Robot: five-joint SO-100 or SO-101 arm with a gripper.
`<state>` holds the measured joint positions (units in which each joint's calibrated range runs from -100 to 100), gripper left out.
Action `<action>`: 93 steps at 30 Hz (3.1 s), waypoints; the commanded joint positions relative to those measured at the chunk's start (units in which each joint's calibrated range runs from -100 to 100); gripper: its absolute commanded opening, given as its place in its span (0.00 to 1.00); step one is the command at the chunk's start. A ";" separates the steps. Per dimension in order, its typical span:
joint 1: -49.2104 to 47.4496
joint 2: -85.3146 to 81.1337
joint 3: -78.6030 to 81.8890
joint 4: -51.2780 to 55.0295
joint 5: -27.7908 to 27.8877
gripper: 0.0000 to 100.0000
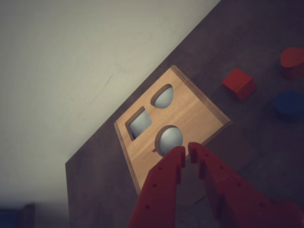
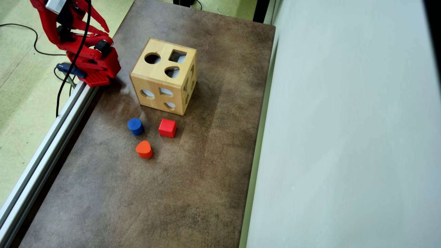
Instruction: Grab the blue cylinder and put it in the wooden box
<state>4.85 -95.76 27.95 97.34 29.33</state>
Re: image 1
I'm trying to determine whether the orange rounded triangle block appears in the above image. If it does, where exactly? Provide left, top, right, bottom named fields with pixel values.
left=279, top=47, right=304, bottom=80

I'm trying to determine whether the red cube block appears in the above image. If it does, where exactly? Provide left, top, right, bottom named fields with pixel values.
left=221, top=68, right=257, bottom=102

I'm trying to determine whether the blue cylinder block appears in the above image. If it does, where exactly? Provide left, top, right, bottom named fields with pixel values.
left=273, top=90, right=304, bottom=122

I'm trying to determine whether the dark blue object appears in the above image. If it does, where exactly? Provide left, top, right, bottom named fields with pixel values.
left=0, top=203, right=36, bottom=228

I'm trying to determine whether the wooden shape sorter box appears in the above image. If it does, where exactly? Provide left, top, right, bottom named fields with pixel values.
left=114, top=64, right=234, bottom=195

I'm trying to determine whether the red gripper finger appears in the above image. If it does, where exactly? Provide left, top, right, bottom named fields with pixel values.
left=127, top=146, right=186, bottom=228
left=188, top=142, right=304, bottom=228

